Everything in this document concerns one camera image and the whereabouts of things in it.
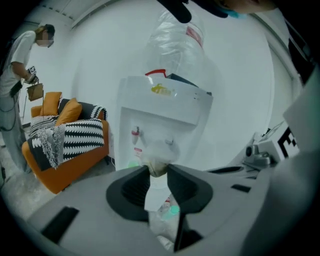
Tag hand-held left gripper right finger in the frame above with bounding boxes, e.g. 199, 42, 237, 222
166, 163, 274, 256

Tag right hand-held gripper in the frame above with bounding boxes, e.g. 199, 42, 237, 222
206, 64, 320, 180

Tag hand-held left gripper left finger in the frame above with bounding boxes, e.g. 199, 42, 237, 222
24, 164, 166, 256

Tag clear plastic bag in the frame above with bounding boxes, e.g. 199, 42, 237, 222
140, 139, 181, 179

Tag teal bottle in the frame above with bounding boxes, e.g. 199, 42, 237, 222
165, 204, 181, 219

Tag red white bottle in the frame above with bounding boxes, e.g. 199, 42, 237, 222
161, 196, 174, 209

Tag orange sofa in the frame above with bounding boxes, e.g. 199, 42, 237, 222
21, 91, 111, 196

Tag black white striped blanket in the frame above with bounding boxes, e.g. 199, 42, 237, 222
26, 114, 106, 171

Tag grey fringed throw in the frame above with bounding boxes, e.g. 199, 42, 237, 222
36, 124, 67, 171

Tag white water dispenser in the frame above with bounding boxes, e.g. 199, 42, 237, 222
114, 74, 214, 213

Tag black remote control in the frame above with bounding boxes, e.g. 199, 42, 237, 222
165, 72, 213, 97

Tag black throw with white trim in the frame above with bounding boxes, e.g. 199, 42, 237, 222
58, 98, 109, 120

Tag orange cushion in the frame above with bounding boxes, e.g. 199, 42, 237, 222
39, 91, 63, 117
54, 97, 83, 127

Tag clear water bottle red label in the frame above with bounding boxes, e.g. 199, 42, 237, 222
143, 9, 214, 84

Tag brown paper bag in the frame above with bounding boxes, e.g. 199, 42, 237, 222
26, 81, 46, 103

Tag black head-worn camera mount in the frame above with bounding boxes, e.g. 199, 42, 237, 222
156, 0, 193, 24

